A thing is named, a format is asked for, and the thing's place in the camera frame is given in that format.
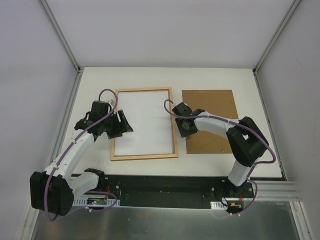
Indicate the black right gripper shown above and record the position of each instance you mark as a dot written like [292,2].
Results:
[181,128]

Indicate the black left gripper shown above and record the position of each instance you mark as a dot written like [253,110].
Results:
[116,125]

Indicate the white photo paper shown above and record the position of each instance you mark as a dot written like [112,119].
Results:
[142,122]

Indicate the wooden picture frame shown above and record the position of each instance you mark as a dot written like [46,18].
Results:
[175,130]

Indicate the brown backing board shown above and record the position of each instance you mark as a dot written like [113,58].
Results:
[217,102]

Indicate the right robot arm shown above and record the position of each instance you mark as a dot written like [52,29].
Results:
[246,140]

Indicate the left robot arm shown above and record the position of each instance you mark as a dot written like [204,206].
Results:
[53,190]

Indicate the left aluminium corner post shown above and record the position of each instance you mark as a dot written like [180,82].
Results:
[59,34]

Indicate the aluminium corner post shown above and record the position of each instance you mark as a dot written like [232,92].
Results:
[59,34]
[295,4]

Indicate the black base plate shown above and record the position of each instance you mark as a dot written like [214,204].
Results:
[183,192]

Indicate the left white cable duct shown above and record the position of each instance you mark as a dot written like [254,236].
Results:
[91,201]

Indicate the white cable duct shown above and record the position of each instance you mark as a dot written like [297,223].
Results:
[217,205]
[91,201]

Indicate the right white cable duct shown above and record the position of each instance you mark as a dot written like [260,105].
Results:
[217,205]

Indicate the aluminium front rail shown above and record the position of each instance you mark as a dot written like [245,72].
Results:
[266,190]

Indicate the right aluminium corner post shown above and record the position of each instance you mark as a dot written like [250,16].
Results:
[295,4]

